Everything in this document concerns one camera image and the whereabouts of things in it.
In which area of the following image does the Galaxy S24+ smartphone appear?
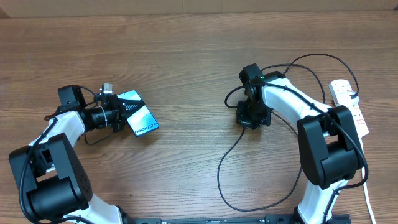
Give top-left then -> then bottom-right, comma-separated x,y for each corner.
117,90 -> 159,137

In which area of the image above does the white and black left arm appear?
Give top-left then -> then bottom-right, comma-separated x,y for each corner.
9,83 -> 159,223

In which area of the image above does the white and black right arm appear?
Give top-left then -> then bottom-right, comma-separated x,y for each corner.
234,63 -> 369,223

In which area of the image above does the white charger plug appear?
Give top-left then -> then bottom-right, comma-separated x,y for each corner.
333,91 -> 359,108

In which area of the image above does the white power strip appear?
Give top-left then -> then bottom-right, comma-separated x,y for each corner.
328,79 -> 369,138

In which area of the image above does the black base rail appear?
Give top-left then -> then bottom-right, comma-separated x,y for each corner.
123,215 -> 299,224

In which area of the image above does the white power strip cord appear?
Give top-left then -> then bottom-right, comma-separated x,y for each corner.
360,166 -> 377,224

